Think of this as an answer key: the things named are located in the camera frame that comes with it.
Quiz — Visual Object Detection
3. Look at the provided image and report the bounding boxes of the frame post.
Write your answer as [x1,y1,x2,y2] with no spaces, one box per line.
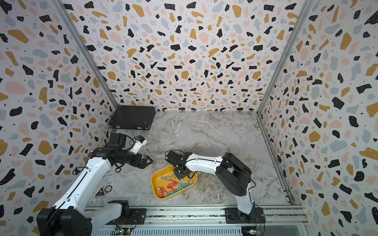
[256,0,314,114]
[51,0,119,110]

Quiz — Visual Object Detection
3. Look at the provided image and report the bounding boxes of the yellow plastic storage box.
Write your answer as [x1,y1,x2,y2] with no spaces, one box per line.
[151,166,197,200]

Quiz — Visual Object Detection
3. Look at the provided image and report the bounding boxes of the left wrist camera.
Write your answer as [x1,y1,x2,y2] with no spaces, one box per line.
[130,135,147,154]

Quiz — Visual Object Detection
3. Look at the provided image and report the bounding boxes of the right frame post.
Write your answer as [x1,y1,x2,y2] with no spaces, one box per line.
[256,0,314,114]

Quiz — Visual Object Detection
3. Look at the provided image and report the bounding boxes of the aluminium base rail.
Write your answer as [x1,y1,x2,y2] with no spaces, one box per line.
[92,205,312,236]

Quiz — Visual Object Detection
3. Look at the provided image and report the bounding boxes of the black flat case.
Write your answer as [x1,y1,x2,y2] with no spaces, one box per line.
[108,105,156,130]

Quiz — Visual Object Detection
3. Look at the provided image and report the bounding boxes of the warning triangle sticker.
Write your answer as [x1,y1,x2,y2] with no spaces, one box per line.
[93,186,106,198]

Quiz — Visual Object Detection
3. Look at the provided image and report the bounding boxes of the left frame post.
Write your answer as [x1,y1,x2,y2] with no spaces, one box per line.
[51,0,119,110]

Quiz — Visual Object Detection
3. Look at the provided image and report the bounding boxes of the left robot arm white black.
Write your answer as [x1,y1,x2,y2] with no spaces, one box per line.
[36,133,153,236]

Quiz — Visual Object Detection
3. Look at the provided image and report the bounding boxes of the red clothespin in box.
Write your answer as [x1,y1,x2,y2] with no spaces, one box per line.
[166,180,180,191]

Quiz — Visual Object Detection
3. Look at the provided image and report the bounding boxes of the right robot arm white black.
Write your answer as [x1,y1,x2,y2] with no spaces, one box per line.
[165,150,256,216]

